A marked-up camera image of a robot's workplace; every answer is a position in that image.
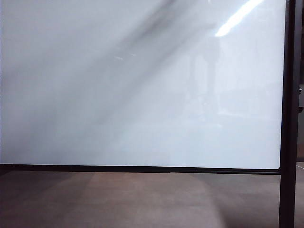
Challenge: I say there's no white glossy whiteboard panel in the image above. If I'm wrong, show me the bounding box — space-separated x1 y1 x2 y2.
0 0 286 170

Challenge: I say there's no white whiteboard with black frame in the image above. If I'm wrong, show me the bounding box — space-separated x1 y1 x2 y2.
0 0 298 228

